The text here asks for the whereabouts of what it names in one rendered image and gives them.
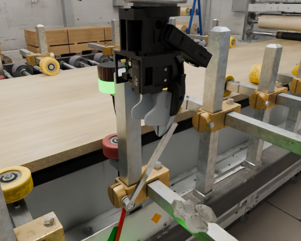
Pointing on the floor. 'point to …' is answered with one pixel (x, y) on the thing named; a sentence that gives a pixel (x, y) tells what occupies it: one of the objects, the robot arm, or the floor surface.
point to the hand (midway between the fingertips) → (162, 127)
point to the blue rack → (192, 17)
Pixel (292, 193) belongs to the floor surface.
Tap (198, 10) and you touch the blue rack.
